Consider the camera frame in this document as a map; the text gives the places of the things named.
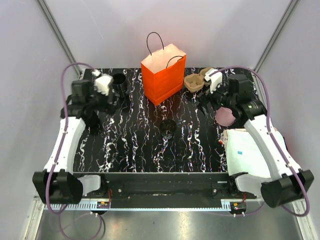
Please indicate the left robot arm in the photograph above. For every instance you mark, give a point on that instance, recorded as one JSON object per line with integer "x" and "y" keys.
{"x": 57, "y": 184}

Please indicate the red white sachet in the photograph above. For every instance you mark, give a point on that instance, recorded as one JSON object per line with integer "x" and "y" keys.
{"x": 221, "y": 141}

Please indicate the white folded cloth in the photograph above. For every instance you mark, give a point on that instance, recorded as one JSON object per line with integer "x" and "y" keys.
{"x": 243, "y": 154}

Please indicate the single black cup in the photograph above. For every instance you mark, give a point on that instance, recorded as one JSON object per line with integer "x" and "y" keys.
{"x": 167, "y": 128}

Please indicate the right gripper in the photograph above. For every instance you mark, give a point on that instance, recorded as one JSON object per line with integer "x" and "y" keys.
{"x": 206, "y": 97}

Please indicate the orange paper bag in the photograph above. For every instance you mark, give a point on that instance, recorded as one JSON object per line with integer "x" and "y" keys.
{"x": 163, "y": 73}

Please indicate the stack of black lids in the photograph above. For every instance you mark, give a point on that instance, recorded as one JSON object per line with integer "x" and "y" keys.
{"x": 92, "y": 122}

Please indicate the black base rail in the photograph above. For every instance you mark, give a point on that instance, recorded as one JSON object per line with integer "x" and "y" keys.
{"x": 165, "y": 191}

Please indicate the stack of pulp carriers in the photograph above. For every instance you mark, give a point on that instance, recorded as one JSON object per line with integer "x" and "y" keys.
{"x": 196, "y": 81}

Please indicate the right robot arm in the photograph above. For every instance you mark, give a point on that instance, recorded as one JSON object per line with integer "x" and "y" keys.
{"x": 288, "y": 181}

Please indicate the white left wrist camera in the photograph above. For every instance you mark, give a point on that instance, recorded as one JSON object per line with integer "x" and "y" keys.
{"x": 102, "y": 82}

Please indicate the pink straw holder cup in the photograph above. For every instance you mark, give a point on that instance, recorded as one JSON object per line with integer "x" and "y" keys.
{"x": 224, "y": 117}

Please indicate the stack of black cups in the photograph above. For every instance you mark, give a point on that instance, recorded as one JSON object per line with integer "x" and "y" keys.
{"x": 120, "y": 84}

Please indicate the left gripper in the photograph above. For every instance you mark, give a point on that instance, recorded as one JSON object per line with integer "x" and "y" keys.
{"x": 107, "y": 107}

